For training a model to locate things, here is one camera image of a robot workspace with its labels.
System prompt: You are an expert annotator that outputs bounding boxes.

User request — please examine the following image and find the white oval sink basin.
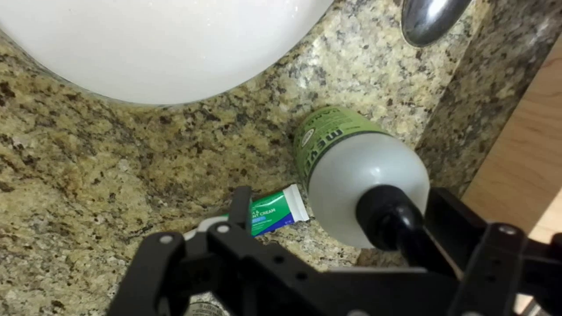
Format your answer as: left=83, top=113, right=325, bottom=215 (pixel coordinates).
left=0, top=0, right=336, bottom=108

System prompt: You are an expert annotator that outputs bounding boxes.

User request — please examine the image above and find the green soap pump bottle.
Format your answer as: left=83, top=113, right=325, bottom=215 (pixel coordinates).
left=292, top=104, right=432, bottom=254

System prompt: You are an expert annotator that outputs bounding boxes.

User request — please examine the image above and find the green white toothpaste tube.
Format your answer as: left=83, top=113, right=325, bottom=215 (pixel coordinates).
left=183, top=183, right=313, bottom=240

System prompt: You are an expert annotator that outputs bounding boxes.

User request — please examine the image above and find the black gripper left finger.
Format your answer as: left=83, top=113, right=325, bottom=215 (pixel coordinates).
left=107, top=187, right=330, bottom=316

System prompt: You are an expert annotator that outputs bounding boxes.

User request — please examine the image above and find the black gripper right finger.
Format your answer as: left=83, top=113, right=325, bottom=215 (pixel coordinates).
left=350, top=187, right=562, bottom=316

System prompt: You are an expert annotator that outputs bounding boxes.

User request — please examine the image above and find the chrome sink faucet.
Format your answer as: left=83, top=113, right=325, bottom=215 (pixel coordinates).
left=399, top=0, right=474, bottom=50

